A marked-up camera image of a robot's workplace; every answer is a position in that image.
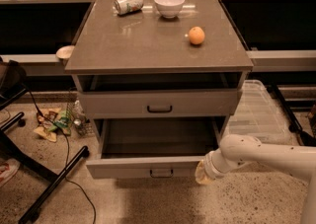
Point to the clear plastic storage bin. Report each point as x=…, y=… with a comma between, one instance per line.
x=259, y=115

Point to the snack bags pile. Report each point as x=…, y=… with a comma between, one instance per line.
x=50, y=121

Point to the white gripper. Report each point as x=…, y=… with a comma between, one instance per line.
x=208, y=165

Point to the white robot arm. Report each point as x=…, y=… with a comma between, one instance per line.
x=236, y=151

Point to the orange fruit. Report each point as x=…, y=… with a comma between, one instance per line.
x=196, y=35

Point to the wire basket with bottles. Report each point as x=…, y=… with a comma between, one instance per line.
x=74, y=111

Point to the small round dish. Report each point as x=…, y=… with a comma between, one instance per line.
x=65, y=52

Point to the grey drawer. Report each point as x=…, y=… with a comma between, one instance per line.
x=159, y=104
x=159, y=147

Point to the grey drawer cabinet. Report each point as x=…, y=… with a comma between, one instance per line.
x=144, y=51

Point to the white ceramic bowl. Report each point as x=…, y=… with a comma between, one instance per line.
x=169, y=8

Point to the lying drink can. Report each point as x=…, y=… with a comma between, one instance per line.
x=124, y=7

